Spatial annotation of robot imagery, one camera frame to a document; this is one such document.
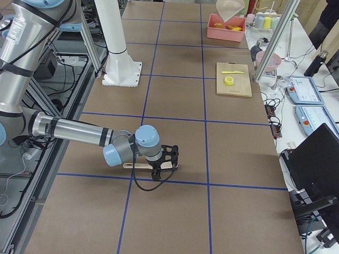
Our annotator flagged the pink plastic bin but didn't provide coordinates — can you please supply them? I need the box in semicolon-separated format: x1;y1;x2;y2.
207;14;246;42

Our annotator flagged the bamboo cutting board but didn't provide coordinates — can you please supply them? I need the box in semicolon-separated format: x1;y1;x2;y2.
216;62;252;97

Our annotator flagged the teach pendant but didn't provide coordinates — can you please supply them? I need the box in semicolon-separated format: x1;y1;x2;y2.
295;105;338;137
286;76;324;105

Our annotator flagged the yellow toy knife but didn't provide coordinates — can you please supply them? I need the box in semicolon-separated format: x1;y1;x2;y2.
221;70;245;74

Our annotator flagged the beige plastic dustpan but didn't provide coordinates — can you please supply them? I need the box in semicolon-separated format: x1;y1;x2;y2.
216;0;245;22

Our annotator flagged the brown toy potato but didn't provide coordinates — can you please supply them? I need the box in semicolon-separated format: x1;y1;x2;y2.
213;22;224;29

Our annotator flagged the upper teach pendant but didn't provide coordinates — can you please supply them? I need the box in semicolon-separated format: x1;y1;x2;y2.
286;76;324;105

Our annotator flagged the dark grey cloth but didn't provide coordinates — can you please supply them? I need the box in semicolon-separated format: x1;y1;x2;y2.
250;45;262;62

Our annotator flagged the lower teach pendant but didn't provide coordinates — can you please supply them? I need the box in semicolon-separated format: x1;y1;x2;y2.
295;105;338;137

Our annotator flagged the beige hand brush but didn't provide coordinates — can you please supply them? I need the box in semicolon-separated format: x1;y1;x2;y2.
123;162;173;170

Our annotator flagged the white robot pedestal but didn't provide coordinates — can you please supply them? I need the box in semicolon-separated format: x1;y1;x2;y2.
95;0;142;87

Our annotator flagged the yellow toy corn cob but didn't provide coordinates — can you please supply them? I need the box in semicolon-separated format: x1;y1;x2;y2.
226;25;243;31

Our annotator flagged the stack of coloured cups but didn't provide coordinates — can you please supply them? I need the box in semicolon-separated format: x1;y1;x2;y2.
246;10;281;31

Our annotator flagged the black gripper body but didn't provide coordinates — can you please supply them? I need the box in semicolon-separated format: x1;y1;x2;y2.
147;144;179;169

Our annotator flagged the aluminium frame post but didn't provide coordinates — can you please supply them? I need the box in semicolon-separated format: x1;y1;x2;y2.
253;0;300;83

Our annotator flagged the yellow toy lemon slice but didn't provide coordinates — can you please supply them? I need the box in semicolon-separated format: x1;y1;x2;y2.
224;76;234;86

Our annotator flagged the pink bowl with pieces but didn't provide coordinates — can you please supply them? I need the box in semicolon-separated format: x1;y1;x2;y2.
255;50;282;72

